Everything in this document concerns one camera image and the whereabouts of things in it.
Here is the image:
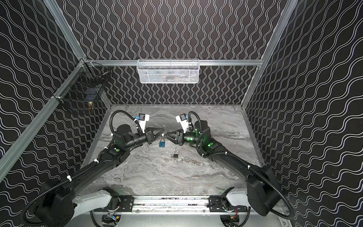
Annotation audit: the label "blue padlock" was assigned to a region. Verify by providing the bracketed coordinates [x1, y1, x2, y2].
[159, 139, 165, 148]

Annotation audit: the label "brass padlock in basket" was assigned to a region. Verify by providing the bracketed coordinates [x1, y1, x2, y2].
[88, 102, 94, 112]

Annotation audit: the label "black wire wall basket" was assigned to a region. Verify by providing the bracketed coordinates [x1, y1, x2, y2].
[55, 59, 112, 116]

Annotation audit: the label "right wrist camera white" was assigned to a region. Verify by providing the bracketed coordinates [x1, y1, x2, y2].
[175, 114, 190, 133]

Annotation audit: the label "white mesh wall basket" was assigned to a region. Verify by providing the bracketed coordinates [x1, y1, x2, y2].
[137, 59, 200, 84]

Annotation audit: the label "items in white basket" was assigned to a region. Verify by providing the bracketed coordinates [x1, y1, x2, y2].
[147, 74, 199, 83]

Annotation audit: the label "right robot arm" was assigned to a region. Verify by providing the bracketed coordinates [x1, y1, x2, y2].
[164, 111, 295, 220]

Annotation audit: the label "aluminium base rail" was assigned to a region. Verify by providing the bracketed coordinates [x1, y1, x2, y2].
[112, 195, 251, 215]

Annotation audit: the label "black padlock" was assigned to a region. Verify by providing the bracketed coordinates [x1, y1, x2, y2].
[171, 154, 183, 163]

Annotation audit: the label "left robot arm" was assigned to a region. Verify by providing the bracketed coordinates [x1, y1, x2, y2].
[21, 110, 164, 227]

